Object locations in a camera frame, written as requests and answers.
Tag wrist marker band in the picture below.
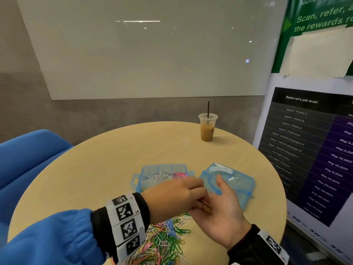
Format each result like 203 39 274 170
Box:
105 194 147 264
257 229 290 264

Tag blue upholstered chair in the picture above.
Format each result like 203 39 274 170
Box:
0 129 74 243

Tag pile of coloured paper clips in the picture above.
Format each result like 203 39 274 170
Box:
117 212 194 265

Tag person's left forearm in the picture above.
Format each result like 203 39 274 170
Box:
0 192 151 265

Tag blue transparent box lid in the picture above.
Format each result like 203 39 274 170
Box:
198 162 256 211

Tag white wall board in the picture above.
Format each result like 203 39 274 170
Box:
15 0 290 100

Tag person's left hand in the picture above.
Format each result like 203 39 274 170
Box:
140 175 209 225

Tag round wooden table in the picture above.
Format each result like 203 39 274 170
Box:
8 121 288 265

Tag person's right hand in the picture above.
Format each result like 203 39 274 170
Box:
188 174 253 251

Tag left wrist marker band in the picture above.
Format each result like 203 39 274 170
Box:
105 194 147 264

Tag iced coffee plastic cup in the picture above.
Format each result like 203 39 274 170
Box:
199 113 219 142

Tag standing poster banner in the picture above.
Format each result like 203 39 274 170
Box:
253 0 353 263

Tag blue compartment organizer box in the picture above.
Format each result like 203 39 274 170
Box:
130 163 197 194

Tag right wrist marker band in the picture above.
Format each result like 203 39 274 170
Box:
257 229 290 264

